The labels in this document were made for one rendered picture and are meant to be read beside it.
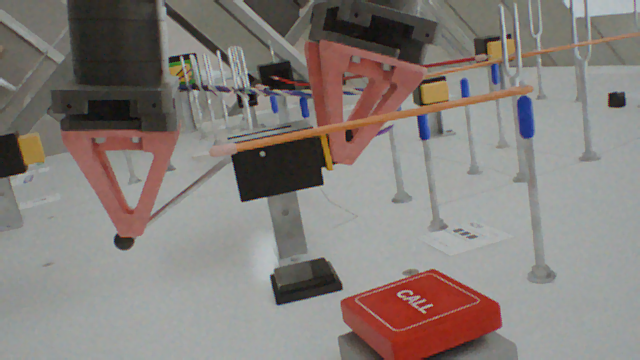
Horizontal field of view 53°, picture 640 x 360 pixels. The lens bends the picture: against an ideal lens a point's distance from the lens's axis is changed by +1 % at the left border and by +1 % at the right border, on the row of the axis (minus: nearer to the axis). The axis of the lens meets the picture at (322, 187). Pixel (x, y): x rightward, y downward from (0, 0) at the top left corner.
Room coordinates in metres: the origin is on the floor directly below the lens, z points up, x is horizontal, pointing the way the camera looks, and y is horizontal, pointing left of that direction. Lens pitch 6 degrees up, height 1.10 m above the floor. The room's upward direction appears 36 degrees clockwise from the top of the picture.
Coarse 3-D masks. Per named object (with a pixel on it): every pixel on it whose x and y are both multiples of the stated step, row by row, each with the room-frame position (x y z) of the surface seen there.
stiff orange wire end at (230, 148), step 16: (480, 96) 0.31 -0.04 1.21; (496, 96) 0.31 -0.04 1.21; (512, 96) 0.31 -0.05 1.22; (400, 112) 0.31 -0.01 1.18; (416, 112) 0.31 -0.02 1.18; (432, 112) 0.31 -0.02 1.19; (320, 128) 0.31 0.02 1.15; (336, 128) 0.31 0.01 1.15; (224, 144) 0.31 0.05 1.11; (240, 144) 0.30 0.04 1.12; (256, 144) 0.31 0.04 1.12
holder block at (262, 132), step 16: (256, 128) 0.44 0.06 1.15; (272, 128) 0.43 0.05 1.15; (288, 128) 0.42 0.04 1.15; (304, 128) 0.41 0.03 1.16; (272, 144) 0.41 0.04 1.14; (288, 144) 0.41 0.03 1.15; (304, 144) 0.41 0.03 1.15; (240, 160) 0.41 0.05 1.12; (256, 160) 0.41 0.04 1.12; (272, 160) 0.41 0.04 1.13; (288, 160) 0.41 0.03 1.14; (304, 160) 0.41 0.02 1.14; (240, 176) 0.41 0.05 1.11; (256, 176) 0.41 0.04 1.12; (272, 176) 0.41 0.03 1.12; (288, 176) 0.41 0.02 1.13; (304, 176) 0.42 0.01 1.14; (320, 176) 0.42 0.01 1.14; (240, 192) 0.41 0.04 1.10; (256, 192) 0.42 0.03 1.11; (272, 192) 0.42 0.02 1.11
